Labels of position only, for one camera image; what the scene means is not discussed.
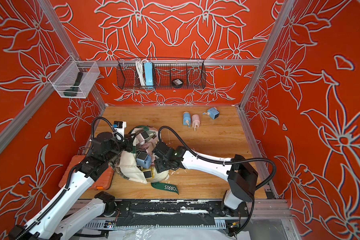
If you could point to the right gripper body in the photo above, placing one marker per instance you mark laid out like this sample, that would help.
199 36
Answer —
160 150

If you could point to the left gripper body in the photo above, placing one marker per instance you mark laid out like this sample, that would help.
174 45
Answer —
126 146

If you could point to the white canvas tote bag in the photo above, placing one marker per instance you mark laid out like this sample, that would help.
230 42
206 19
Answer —
145 139

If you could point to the light blue small sharpener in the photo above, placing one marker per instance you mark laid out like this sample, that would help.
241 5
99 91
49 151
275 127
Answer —
144 160

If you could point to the yellow pencil sharpener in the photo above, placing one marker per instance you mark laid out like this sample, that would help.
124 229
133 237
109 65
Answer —
148 173

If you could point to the blue pencil sharpener pink cap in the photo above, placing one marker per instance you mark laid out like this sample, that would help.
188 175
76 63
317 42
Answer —
187 120

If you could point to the blue square pencil sharpener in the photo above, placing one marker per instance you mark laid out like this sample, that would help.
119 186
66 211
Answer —
213 113

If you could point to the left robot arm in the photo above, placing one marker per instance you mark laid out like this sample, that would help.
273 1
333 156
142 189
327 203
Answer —
108 141

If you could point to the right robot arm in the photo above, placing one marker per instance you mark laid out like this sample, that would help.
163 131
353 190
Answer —
237 171

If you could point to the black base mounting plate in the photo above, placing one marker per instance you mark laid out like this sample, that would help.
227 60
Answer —
209 207

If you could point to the dark green tool in bin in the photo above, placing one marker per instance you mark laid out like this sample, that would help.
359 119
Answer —
73 90

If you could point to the small black item in basket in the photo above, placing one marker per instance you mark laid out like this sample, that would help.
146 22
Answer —
177 83

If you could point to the light blue box in basket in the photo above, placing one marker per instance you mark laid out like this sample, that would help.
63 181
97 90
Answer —
148 68

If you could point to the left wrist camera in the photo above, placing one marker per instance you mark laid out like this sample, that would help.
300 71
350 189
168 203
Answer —
119 129

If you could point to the black wire wall basket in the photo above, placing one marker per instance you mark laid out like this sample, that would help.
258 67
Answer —
131 74

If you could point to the clear plastic wall bin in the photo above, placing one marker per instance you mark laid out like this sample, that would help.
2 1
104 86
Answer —
65 75

